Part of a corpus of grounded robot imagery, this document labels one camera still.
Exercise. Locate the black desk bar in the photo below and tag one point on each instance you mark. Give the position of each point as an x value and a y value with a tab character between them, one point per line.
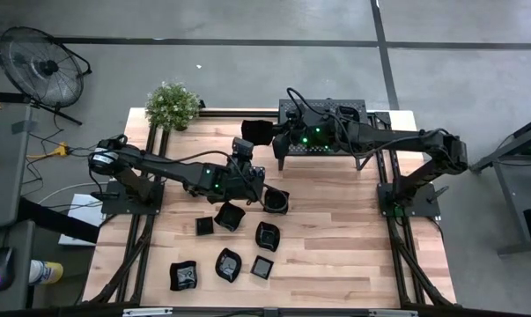
62	224

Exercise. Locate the yellow and white can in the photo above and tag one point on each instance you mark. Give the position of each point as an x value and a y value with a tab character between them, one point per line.
47	273

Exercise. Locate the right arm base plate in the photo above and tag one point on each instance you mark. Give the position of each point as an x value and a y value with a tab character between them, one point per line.
425	209

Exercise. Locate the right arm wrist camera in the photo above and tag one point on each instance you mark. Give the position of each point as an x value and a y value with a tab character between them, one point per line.
295	118

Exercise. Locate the grey equipment stand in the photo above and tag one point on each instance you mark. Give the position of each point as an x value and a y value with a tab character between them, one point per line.
511	198

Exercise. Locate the black perforated metal shelf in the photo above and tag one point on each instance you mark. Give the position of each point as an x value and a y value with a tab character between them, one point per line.
322	104

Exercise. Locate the small square black plate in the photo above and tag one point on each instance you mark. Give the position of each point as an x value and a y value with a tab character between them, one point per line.
262	267
204	226

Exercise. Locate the black computer mouse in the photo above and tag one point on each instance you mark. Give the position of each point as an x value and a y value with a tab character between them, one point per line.
3	264

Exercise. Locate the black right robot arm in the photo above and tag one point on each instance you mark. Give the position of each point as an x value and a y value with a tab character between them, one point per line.
388	136

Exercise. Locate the black floor fan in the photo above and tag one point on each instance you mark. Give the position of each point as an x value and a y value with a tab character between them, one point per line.
40	66

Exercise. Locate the grey side desk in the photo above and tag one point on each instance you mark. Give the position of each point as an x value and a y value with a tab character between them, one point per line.
5	185

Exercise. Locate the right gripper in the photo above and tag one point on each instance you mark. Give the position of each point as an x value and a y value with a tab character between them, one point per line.
293	136

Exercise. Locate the yellow power plug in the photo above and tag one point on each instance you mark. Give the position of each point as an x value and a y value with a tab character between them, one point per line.
61	150

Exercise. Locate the wavy square black plate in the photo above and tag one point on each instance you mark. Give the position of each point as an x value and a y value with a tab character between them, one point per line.
230	216
256	132
279	203
183	275

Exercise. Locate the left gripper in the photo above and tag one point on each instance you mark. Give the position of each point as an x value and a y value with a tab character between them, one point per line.
245	185

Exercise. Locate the black aluminium table frame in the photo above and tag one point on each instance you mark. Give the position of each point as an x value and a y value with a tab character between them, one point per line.
230	113

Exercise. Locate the silver metal bracket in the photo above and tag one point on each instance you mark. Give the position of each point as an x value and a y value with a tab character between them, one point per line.
393	313
146	312

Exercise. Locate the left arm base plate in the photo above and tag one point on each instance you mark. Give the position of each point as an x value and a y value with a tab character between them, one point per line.
152	207

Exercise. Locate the green potted plant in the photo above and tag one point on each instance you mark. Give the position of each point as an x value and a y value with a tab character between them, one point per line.
172	108

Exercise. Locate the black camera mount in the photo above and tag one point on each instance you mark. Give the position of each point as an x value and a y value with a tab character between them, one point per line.
271	312

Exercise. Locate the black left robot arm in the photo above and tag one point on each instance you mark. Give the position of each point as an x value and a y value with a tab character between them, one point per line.
168	169

